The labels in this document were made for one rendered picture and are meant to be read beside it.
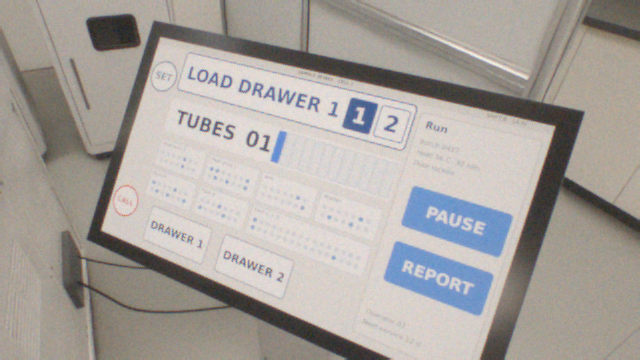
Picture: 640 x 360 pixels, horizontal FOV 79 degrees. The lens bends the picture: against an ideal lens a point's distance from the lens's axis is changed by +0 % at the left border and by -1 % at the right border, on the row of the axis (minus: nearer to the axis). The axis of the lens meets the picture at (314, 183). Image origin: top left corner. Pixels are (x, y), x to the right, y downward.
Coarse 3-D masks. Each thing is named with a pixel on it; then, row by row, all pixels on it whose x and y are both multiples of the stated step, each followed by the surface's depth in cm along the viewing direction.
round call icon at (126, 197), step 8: (120, 184) 51; (128, 184) 51; (120, 192) 51; (128, 192) 51; (136, 192) 50; (112, 200) 51; (120, 200) 51; (128, 200) 51; (136, 200) 50; (112, 208) 51; (120, 208) 51; (128, 208) 50; (136, 208) 50; (128, 216) 50
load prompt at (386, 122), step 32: (192, 64) 49; (224, 64) 48; (224, 96) 48; (256, 96) 46; (288, 96) 45; (320, 96) 44; (352, 96) 43; (320, 128) 44; (352, 128) 43; (384, 128) 42
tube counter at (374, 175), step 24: (264, 144) 45; (288, 144) 45; (312, 144) 44; (336, 144) 43; (288, 168) 44; (312, 168) 44; (336, 168) 43; (360, 168) 42; (384, 168) 41; (384, 192) 41
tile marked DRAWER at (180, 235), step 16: (160, 208) 49; (160, 224) 49; (176, 224) 48; (192, 224) 47; (144, 240) 49; (160, 240) 49; (176, 240) 48; (192, 240) 47; (208, 240) 47; (192, 256) 47
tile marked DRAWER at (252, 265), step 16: (224, 240) 46; (240, 240) 45; (224, 256) 46; (240, 256) 45; (256, 256) 45; (272, 256) 44; (224, 272) 46; (240, 272) 45; (256, 272) 45; (272, 272) 44; (288, 272) 43; (256, 288) 44; (272, 288) 44
